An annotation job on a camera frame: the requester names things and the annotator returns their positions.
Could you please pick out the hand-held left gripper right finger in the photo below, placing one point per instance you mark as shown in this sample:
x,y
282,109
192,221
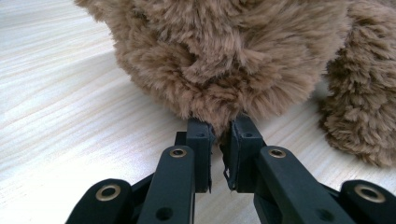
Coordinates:
x,y
243,149

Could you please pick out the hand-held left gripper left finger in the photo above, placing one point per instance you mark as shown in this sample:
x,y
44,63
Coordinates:
x,y
202,155

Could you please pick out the brown teddy bear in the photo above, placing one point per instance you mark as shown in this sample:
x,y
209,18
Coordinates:
x,y
224,56

